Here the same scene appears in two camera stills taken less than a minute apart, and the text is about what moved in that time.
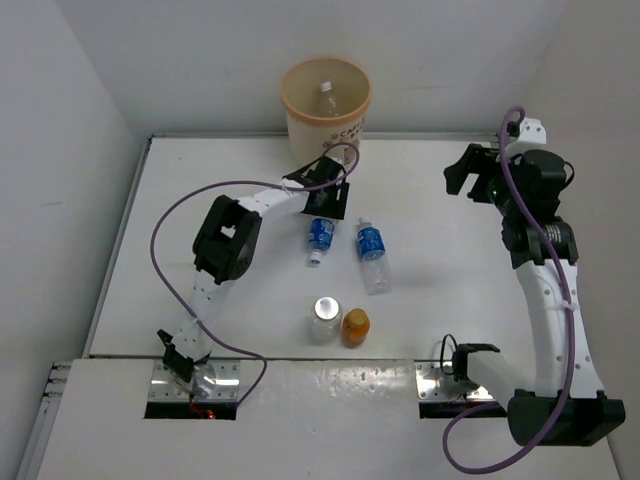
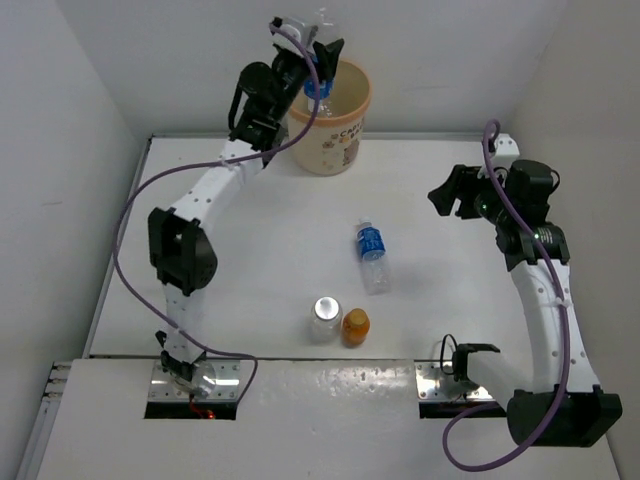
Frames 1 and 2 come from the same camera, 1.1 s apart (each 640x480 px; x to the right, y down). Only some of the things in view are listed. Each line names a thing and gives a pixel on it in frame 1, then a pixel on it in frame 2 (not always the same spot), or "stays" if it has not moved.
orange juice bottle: [354, 327] stays
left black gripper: [335, 208] → [325, 55]
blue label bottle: [328, 99] → [324, 109]
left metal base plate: [212, 381] stays
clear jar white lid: [326, 319] stays
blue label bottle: [320, 238] → [326, 88]
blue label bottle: [371, 246] stays
